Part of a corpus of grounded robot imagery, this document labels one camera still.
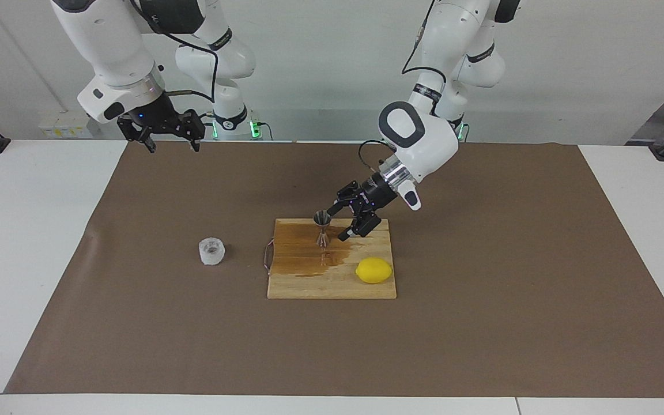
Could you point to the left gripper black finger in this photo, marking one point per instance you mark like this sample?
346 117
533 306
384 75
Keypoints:
346 193
366 226

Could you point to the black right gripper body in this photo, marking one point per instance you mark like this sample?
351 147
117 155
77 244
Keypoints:
159 118

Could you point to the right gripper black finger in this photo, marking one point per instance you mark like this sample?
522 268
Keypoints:
133 128
193 127

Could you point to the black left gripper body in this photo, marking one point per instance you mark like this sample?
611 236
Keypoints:
375 193

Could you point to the steel double jigger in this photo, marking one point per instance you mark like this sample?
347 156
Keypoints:
322 218

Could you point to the small clear plastic cup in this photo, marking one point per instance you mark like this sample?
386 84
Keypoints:
211 256

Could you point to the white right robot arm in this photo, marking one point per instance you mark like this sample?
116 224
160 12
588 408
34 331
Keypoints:
107 52

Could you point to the yellow lemon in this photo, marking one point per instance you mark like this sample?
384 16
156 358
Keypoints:
373 271

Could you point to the wooden cutting board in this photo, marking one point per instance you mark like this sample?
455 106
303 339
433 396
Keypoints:
320 285

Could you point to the brown paper table mat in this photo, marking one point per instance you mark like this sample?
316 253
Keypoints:
136 323

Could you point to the white wall socket box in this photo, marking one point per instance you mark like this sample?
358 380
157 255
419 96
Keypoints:
61 127

